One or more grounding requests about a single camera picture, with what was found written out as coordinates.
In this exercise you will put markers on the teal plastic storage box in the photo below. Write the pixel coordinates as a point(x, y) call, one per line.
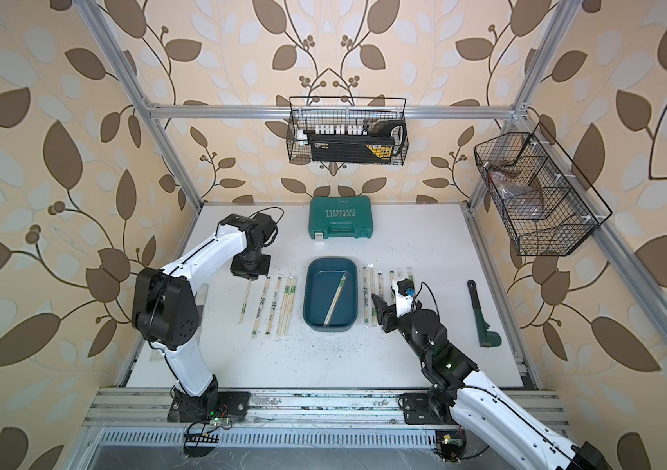
point(322, 278)

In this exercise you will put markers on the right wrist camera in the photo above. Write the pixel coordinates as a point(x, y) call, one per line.
point(404, 295)

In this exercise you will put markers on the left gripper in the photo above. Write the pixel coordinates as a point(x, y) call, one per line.
point(247, 272)

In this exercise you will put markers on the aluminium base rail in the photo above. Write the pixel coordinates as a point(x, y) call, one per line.
point(150, 407)

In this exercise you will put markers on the chopsticks pair green band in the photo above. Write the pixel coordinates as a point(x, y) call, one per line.
point(273, 308)

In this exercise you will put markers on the black yellow box in basket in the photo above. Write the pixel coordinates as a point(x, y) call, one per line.
point(384, 147)

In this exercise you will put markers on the green tool case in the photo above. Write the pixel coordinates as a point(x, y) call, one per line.
point(350, 217)

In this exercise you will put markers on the chopsticks pair panda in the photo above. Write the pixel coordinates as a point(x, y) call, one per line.
point(366, 295)

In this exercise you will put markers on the black wire basket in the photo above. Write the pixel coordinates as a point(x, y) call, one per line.
point(347, 130)
point(547, 204)

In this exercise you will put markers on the black wire basket right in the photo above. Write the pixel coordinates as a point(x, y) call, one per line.
point(547, 204)

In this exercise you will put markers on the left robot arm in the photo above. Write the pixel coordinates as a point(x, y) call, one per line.
point(165, 311)

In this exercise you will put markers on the green pipe wrench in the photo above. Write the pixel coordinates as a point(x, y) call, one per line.
point(486, 337)

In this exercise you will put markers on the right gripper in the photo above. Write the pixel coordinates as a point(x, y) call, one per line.
point(384, 314)

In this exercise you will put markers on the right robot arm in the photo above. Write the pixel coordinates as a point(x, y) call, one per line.
point(473, 401)

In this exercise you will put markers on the plastic bag in basket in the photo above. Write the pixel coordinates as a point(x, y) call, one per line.
point(520, 201)

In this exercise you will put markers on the chopsticks pair box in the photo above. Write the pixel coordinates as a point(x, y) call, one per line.
point(335, 300)
point(245, 301)

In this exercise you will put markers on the black wire basket back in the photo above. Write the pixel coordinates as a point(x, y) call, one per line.
point(347, 130)

